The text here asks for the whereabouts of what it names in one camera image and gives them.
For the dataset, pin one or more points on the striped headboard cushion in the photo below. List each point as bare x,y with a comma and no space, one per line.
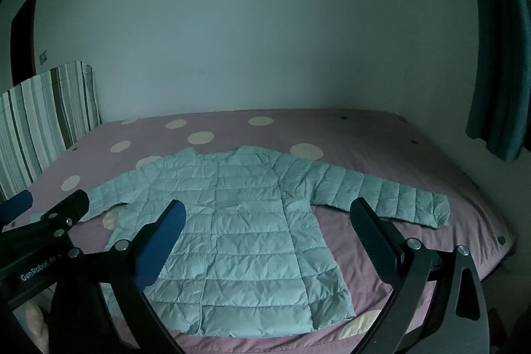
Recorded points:
41,121

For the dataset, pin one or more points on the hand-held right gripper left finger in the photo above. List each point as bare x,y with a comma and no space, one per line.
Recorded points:
166,238

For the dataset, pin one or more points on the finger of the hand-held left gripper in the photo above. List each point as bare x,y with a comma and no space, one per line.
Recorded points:
72,206
16,205

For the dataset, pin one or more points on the wall socket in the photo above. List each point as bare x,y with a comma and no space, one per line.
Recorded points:
42,56

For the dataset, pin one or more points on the teal curtain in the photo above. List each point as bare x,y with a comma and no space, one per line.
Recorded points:
498,88

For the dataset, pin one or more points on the light blue puffer jacket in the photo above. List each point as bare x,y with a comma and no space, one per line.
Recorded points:
249,233

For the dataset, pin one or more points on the dark door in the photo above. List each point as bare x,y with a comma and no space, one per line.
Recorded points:
23,47

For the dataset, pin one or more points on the pale cloth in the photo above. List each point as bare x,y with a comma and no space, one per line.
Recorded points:
31,316

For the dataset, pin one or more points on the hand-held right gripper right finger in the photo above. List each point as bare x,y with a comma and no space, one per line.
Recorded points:
371,238

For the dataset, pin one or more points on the bed with pink dotted sheet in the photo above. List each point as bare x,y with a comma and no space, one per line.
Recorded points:
373,138

